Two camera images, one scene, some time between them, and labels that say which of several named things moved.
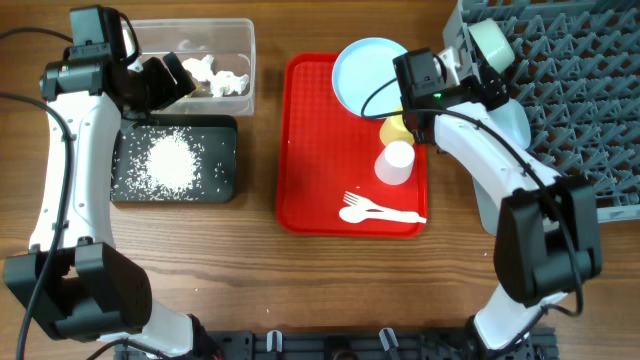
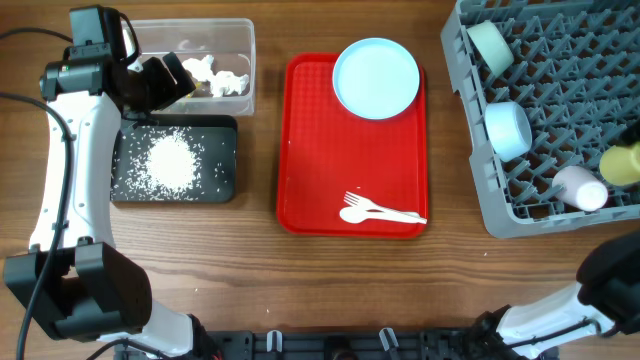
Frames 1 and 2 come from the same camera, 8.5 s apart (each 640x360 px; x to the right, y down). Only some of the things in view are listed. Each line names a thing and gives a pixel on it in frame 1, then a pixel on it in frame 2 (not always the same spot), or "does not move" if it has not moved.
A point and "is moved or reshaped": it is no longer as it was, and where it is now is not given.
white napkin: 225,82 does not move
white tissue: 200,69 does not move
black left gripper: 167,90 does not move
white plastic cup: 395,163 is moved or reshaped
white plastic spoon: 352,215 does not move
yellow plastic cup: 393,128 → 620,164
